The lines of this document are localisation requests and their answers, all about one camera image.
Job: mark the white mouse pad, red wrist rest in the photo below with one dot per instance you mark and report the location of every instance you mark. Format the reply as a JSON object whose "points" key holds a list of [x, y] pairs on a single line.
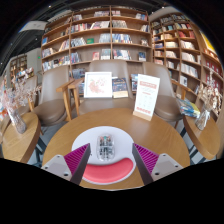
{"points": [[108, 173]]}

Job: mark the dark cover book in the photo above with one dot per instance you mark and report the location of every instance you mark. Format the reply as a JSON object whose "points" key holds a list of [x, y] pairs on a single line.
{"points": [[120, 87]]}

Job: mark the round wooden side table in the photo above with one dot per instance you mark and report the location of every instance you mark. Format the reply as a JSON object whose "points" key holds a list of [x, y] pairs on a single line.
{"points": [[20, 143], [203, 140]]}

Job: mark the stack of colourful books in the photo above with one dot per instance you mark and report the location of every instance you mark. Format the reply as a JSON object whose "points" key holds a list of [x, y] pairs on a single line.
{"points": [[189, 108]]}

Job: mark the wide wooden bookshelf unit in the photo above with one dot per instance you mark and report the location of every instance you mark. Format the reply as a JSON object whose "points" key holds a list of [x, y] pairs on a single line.
{"points": [[96, 33]]}

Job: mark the glass vase with dried flowers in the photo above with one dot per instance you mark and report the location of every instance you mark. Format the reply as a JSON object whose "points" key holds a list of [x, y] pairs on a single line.
{"points": [[18, 123], [202, 120]]}

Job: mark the brown padded wooden armchair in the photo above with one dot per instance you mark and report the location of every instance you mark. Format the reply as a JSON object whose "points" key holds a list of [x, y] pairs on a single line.
{"points": [[166, 103], [106, 65], [53, 96]]}

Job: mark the white sign on wooden base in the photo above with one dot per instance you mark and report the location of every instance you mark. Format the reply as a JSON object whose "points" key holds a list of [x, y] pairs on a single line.
{"points": [[146, 95]]}

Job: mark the distant wooden bookshelf unit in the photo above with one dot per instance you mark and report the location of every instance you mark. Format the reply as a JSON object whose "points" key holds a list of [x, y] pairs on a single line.
{"points": [[20, 65]]}

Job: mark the curved wooden bookshelf unit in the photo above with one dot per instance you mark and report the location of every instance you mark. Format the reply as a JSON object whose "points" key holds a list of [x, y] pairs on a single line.
{"points": [[180, 46]]}

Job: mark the transparent computer mouse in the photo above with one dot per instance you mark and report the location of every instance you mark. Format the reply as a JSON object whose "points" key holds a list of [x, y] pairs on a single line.
{"points": [[105, 146]]}

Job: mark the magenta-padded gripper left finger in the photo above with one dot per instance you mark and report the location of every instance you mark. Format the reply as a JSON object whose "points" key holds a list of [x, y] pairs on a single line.
{"points": [[55, 166]]}

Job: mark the white framed floral picture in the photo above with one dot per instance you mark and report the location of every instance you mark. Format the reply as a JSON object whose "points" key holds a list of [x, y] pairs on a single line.
{"points": [[97, 85]]}

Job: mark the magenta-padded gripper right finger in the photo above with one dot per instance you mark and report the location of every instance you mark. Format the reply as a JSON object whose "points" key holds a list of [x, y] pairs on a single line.
{"points": [[166, 165]]}

